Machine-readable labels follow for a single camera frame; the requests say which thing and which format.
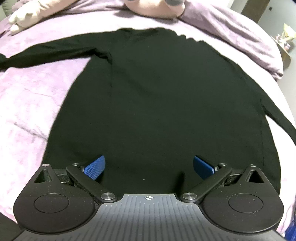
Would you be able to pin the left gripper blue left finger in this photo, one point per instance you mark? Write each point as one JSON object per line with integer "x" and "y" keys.
{"x": 93, "y": 169}

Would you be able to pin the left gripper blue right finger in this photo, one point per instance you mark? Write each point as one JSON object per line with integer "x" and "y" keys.
{"x": 203, "y": 167}

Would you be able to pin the black long-sleeve shirt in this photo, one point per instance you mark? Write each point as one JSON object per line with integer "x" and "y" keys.
{"x": 149, "y": 101}

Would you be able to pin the purple bed sheet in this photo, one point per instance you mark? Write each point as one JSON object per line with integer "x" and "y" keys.
{"x": 31, "y": 97}

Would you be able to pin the purple duvet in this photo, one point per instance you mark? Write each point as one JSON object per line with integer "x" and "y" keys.
{"x": 238, "y": 31}

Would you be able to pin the paper flower bouquet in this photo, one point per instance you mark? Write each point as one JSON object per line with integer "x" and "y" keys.
{"x": 286, "y": 37}

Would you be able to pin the pink plush toy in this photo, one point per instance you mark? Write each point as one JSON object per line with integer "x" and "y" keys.
{"x": 28, "y": 13}

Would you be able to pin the dark wooden door frame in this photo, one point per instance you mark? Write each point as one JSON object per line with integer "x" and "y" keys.
{"x": 254, "y": 9}

